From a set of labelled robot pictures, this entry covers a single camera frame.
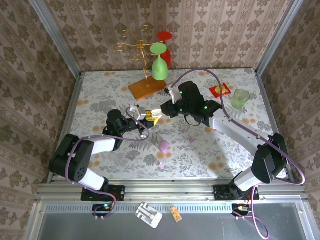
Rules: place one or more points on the white plastic bracket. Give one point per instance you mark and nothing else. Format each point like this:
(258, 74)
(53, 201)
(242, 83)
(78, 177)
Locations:
(147, 213)

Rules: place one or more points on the purple oval charging case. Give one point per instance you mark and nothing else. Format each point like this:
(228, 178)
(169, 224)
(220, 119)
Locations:
(164, 146)

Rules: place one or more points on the grey metal tray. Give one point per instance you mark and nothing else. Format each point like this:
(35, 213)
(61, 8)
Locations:
(212, 227)

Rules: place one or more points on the long aluminium base rail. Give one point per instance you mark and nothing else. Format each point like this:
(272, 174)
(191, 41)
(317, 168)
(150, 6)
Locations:
(170, 191)

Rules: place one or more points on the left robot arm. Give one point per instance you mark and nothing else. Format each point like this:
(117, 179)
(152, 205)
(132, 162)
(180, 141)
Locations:
(75, 162)

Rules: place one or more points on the pink plastic wine glass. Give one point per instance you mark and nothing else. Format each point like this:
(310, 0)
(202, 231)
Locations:
(156, 143)

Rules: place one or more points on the red wine glass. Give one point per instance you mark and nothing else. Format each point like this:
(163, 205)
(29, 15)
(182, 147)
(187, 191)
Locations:
(165, 35)

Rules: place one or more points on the green wine glass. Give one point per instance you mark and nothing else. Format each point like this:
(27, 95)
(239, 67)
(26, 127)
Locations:
(160, 68)

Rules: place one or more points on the aluminium frame post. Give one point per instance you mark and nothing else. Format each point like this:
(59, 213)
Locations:
(58, 40)
(277, 37)

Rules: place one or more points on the small white earbud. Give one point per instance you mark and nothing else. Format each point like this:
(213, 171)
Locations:
(143, 137)

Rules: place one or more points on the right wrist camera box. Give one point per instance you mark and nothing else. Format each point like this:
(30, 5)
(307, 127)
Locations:
(172, 92)

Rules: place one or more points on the aluminium side rail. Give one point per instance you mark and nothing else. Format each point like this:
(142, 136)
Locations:
(72, 100)
(267, 100)

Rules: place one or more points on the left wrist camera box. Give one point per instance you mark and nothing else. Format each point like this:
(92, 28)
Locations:
(138, 112)

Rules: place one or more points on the red snack packet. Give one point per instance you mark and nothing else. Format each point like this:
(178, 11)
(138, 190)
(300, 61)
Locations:
(215, 90)

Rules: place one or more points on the small circuit board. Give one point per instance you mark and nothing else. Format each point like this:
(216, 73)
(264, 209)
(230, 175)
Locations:
(241, 208)
(102, 208)

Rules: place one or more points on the small orange packet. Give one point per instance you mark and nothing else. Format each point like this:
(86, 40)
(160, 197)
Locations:
(176, 215)

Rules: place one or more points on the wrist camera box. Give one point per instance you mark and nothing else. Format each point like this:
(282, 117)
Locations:
(172, 92)
(138, 112)

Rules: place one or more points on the green transparent cup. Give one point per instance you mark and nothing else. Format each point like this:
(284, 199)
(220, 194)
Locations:
(240, 100)

